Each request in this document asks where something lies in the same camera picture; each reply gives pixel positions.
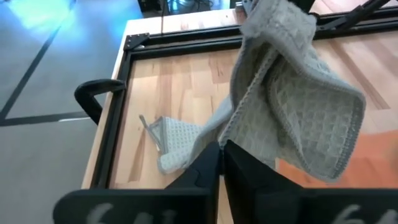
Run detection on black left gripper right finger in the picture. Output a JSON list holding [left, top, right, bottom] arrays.
[[224, 139, 398, 224]]

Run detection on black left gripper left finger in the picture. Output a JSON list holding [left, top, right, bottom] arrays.
[[53, 141, 221, 224]]

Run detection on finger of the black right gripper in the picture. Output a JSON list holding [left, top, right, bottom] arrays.
[[287, 0, 317, 15]]

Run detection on grey waffle-weave towel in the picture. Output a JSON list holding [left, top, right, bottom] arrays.
[[139, 0, 367, 184]]

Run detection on black table frame handle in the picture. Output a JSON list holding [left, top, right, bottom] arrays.
[[73, 79, 127, 125]]

